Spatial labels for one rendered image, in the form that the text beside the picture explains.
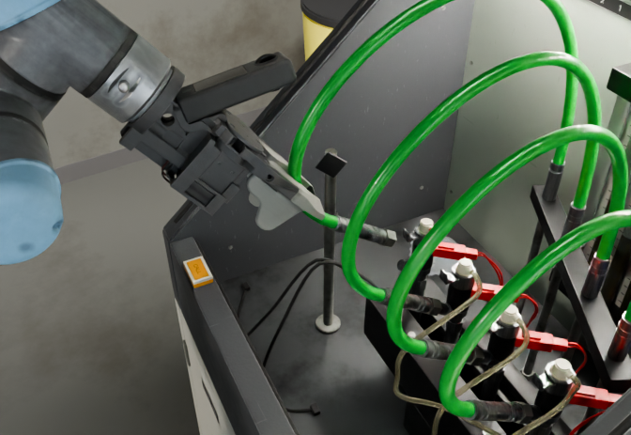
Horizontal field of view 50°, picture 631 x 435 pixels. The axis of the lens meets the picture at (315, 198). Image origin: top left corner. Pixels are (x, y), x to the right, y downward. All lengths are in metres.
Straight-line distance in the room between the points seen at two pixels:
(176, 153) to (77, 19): 0.15
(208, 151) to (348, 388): 0.51
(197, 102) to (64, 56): 0.12
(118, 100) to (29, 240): 0.16
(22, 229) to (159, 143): 0.18
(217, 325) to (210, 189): 0.34
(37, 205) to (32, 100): 0.15
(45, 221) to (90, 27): 0.18
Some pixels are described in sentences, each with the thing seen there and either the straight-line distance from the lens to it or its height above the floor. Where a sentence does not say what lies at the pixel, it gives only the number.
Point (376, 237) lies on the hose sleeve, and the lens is 0.80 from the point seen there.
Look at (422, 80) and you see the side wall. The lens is 1.15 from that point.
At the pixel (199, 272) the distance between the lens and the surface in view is 1.02.
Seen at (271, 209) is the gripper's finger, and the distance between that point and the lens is 0.68.
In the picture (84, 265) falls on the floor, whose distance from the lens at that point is 2.54.
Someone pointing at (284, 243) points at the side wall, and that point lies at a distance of 1.19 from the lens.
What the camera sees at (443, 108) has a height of 1.35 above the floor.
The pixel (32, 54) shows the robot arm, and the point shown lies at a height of 1.41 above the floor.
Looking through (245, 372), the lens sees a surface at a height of 0.95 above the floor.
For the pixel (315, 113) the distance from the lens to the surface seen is 0.66.
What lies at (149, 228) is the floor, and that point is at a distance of 2.63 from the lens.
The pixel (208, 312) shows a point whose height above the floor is 0.95.
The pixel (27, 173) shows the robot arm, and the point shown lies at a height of 1.38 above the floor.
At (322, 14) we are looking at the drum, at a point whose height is 0.72.
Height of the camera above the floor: 1.67
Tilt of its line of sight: 38 degrees down
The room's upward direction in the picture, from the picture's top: straight up
